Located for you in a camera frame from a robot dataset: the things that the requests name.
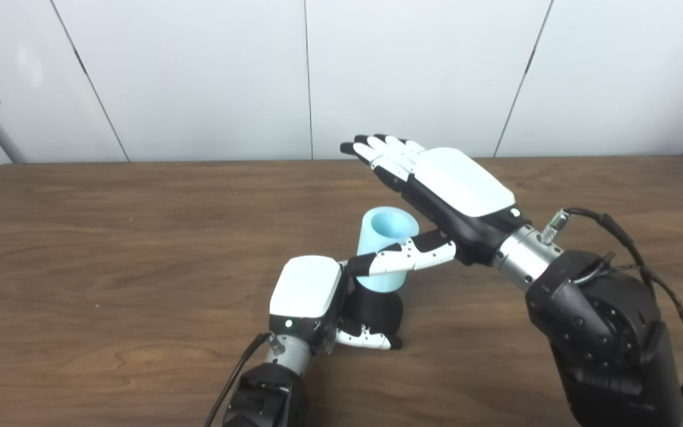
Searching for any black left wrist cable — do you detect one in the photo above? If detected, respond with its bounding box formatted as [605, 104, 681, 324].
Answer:
[203, 332, 272, 427]

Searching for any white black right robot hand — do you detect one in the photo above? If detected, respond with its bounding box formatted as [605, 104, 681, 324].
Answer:
[340, 134, 532, 278]

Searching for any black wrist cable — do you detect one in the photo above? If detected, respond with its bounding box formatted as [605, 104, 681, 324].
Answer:
[540, 208, 683, 398]
[203, 332, 272, 427]

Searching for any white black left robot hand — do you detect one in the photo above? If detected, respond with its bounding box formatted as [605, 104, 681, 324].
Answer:
[269, 255, 403, 358]

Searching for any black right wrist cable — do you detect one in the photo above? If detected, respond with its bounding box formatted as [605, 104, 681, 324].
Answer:
[540, 208, 683, 398]

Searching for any light blue cylinder cup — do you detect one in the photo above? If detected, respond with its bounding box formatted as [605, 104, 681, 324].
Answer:
[358, 206, 420, 293]

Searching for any black flared nozzle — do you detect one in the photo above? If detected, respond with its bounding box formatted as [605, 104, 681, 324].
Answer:
[341, 279, 404, 348]

